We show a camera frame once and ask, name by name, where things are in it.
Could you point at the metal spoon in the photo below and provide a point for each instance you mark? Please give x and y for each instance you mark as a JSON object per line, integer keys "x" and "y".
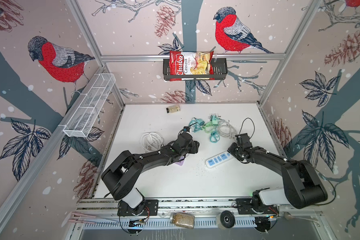
{"x": 289, "y": 217}

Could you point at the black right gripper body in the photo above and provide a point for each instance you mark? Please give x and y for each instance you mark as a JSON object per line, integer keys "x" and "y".
{"x": 234, "y": 151}

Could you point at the red cassava chips bag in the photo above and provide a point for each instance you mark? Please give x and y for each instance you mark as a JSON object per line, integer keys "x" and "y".
{"x": 190, "y": 63}

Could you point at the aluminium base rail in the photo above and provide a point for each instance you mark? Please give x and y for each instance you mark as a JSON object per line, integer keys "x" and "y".
{"x": 111, "y": 214}

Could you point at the purple power strip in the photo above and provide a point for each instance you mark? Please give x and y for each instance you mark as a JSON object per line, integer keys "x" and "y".
{"x": 180, "y": 163}

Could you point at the glass jar of grains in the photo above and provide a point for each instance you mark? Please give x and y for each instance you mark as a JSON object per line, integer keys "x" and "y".
{"x": 182, "y": 220}

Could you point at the pink chopsticks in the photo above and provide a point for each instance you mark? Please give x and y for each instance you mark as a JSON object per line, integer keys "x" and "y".
{"x": 75, "y": 217}

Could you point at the white mesh wall shelf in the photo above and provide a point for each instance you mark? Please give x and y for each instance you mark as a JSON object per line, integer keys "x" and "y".
{"x": 87, "y": 112}

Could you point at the black wire wall basket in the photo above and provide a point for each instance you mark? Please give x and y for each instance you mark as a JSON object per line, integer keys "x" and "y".
{"x": 219, "y": 66}

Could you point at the white blue small device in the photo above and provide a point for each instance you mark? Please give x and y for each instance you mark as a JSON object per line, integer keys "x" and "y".
{"x": 218, "y": 159}

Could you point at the black round knob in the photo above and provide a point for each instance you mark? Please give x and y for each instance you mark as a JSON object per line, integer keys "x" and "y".
{"x": 225, "y": 220}

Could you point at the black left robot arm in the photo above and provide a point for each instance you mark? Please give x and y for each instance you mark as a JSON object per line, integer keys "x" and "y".
{"x": 122, "y": 174}

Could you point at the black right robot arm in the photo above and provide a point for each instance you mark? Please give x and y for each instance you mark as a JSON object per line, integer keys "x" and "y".
{"x": 302, "y": 186}

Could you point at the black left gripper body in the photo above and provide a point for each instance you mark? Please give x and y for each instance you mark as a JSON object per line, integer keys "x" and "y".
{"x": 192, "y": 148}

